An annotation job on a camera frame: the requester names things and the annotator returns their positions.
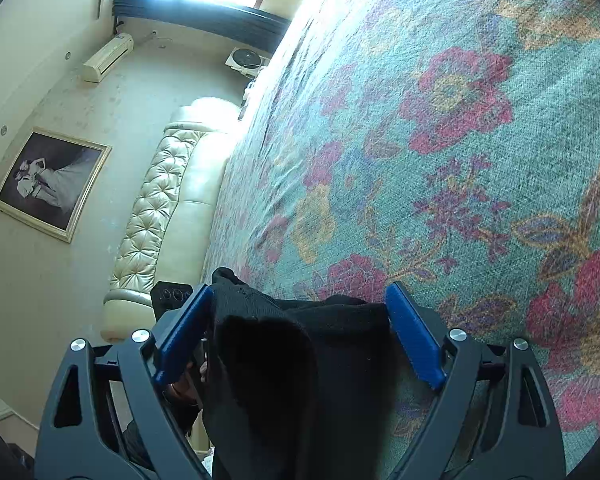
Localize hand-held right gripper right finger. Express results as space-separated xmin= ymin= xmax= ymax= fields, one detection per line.
xmin=384 ymin=282 xmax=566 ymax=480

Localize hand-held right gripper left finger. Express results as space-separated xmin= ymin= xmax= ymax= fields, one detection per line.
xmin=34 ymin=284 xmax=216 ymax=480

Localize black pants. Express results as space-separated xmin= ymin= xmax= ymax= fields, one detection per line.
xmin=200 ymin=267 xmax=406 ymax=480

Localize person's left hand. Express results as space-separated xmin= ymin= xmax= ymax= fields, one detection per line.
xmin=162 ymin=345 xmax=211 ymax=406

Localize cream tufted headboard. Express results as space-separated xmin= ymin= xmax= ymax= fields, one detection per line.
xmin=102 ymin=97 xmax=243 ymax=343

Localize floral bedspread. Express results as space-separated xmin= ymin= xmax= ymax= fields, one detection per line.
xmin=200 ymin=0 xmax=600 ymax=476

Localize white air conditioner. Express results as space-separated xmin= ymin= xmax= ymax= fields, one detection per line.
xmin=82 ymin=32 xmax=134 ymax=83

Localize white fan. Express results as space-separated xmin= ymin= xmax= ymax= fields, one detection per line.
xmin=225 ymin=46 xmax=266 ymax=78

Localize dark blue curtain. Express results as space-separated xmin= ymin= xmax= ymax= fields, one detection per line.
xmin=112 ymin=0 xmax=293 ymax=46

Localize framed wall picture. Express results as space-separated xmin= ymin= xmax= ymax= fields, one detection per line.
xmin=0 ymin=127 xmax=113 ymax=244

